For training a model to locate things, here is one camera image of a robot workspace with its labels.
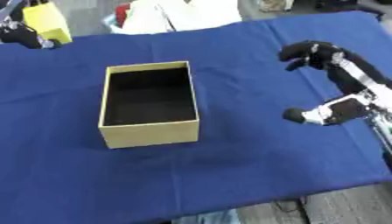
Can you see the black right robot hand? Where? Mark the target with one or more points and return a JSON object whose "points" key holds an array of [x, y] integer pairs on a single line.
{"points": [[334, 59]]}

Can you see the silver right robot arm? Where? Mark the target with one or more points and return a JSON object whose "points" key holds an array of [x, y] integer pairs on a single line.
{"points": [[384, 128]]}

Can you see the tan cardboard box black inside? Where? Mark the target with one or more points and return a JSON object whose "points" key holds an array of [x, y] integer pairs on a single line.
{"points": [[149, 102]]}

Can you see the white cloth bundle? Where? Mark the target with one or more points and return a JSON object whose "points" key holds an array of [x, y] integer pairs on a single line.
{"points": [[176, 16]]}

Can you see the yellow bag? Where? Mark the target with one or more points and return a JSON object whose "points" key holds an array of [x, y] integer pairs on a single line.
{"points": [[47, 20]]}

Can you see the black object with white spots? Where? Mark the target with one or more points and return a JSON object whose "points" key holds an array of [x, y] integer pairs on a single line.
{"points": [[23, 35]]}

